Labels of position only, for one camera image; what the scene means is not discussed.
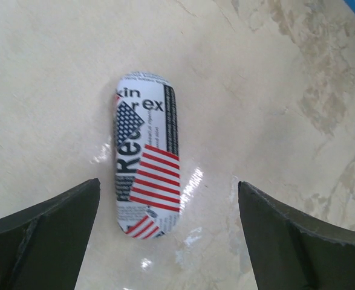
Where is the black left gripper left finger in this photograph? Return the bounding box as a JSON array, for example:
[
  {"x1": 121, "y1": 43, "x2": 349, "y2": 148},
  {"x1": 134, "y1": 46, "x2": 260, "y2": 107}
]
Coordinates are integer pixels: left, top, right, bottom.
[{"x1": 0, "y1": 178, "x2": 100, "y2": 289}]

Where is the printed glasses case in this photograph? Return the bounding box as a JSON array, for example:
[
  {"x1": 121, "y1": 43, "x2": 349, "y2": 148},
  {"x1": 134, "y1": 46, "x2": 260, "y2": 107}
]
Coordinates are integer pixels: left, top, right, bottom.
[{"x1": 114, "y1": 71, "x2": 181, "y2": 240}]

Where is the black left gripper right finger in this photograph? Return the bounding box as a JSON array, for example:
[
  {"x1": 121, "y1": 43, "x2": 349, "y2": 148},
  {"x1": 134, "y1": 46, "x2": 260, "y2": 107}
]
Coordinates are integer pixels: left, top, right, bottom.
[{"x1": 238, "y1": 182, "x2": 355, "y2": 289}]

